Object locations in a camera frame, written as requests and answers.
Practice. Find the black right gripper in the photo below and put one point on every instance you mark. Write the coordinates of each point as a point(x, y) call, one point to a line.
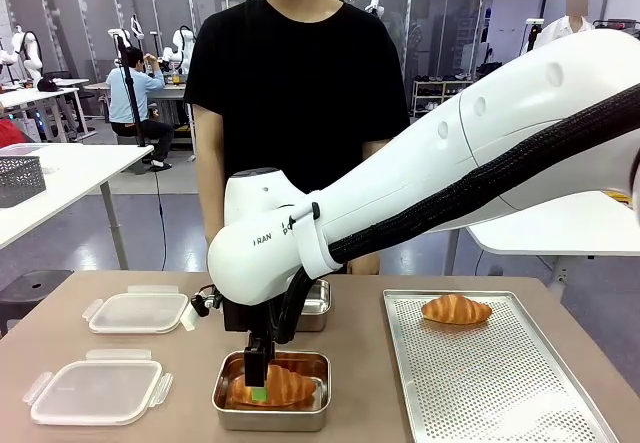
point(247, 318)

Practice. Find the golden brown croissant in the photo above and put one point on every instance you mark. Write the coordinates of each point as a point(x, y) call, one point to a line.
point(290, 385)
point(455, 309)

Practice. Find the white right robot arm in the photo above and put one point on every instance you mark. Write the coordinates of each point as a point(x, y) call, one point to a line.
point(400, 173)

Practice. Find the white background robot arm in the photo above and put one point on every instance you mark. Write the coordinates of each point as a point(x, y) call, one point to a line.
point(27, 53)
point(181, 50)

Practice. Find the person's right forearm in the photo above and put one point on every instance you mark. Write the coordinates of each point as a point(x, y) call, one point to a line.
point(207, 163)

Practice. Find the rectangular stainless steel container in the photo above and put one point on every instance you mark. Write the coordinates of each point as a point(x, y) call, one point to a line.
point(318, 308)
point(270, 420)

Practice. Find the person's left hand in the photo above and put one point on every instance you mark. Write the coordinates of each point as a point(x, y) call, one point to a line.
point(364, 263)

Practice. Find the clear plastic clip lid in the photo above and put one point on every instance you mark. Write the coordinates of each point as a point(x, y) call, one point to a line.
point(97, 395)
point(135, 313)

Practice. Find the black round stool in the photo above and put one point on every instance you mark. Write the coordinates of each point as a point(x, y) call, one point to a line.
point(30, 288)

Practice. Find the perforated metal baking tray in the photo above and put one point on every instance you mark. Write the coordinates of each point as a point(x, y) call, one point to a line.
point(500, 378)

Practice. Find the white side table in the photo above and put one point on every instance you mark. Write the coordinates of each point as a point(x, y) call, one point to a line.
point(75, 173)

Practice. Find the person in black t-shirt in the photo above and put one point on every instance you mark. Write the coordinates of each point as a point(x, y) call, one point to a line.
point(300, 88)

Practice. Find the grey mesh basket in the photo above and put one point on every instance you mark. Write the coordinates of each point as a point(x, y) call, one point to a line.
point(20, 180)

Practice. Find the black tripod stand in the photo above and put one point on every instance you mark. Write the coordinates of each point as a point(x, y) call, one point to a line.
point(131, 93)

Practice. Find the seated person in blue shirt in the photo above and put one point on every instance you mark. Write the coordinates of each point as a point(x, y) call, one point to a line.
point(127, 93)

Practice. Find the white shoe rack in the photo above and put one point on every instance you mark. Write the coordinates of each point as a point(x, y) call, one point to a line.
point(440, 94)

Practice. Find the white rounded table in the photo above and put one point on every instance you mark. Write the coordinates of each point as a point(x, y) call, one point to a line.
point(560, 228)

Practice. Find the white background desk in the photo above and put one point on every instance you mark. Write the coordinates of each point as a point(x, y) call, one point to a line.
point(45, 98)

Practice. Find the black cap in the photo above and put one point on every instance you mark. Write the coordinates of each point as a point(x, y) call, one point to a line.
point(47, 84)

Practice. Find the person in white shirt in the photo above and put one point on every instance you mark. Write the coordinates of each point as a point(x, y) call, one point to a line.
point(570, 25)

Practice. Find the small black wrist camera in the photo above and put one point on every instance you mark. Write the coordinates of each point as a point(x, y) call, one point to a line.
point(205, 303)

